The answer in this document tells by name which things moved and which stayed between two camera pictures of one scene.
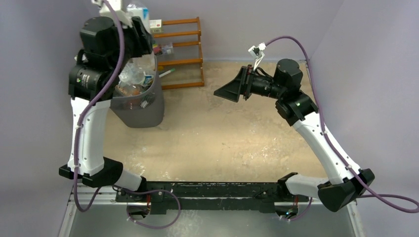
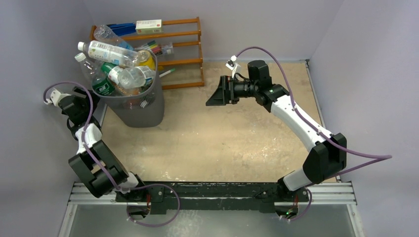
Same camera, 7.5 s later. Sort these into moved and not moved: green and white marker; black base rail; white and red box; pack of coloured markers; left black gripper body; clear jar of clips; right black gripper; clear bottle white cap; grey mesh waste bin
Moved: clear bottle white cap; right black gripper; left black gripper body
Not moved: green and white marker; grey mesh waste bin; clear jar of clips; black base rail; pack of coloured markers; white and red box
